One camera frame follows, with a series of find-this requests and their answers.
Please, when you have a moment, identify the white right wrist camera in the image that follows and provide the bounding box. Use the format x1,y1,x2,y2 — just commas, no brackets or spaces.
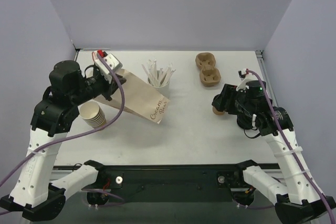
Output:
236,68,254,91

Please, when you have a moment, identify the white straw holder cup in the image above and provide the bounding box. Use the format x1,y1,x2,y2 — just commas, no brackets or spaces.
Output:
147,78,170,98

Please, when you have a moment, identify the stack of paper cups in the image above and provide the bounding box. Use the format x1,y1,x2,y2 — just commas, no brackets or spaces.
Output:
79,101,107,129

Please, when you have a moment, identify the wrapped white straws bundle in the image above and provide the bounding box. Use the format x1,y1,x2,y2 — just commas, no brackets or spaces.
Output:
141,59,176,88

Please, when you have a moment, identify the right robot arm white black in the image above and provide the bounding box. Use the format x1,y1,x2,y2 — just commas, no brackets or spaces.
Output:
212,80,335,223

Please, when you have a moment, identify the beige paper takeout bag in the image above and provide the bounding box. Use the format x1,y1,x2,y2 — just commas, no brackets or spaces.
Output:
89,68,171,125

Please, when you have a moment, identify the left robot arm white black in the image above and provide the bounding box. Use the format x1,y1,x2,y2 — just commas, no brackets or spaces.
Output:
1,60,125,222

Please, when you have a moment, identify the brown pulp cup carrier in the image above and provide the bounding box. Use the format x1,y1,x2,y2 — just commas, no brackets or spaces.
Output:
195,52,221,87

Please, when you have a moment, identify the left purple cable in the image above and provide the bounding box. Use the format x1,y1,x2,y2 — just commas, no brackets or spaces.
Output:
0,53,127,188

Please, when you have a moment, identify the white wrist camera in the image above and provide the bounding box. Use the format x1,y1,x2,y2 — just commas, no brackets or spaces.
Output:
236,68,254,91
92,50,123,84

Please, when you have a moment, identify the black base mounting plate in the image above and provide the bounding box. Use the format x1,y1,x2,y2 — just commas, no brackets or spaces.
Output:
87,164,255,205

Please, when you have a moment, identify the brown paper coffee cup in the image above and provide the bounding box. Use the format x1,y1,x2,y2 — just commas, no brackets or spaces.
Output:
213,107,225,115

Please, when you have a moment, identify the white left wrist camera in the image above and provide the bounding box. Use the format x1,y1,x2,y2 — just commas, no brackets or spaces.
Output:
92,50,123,84

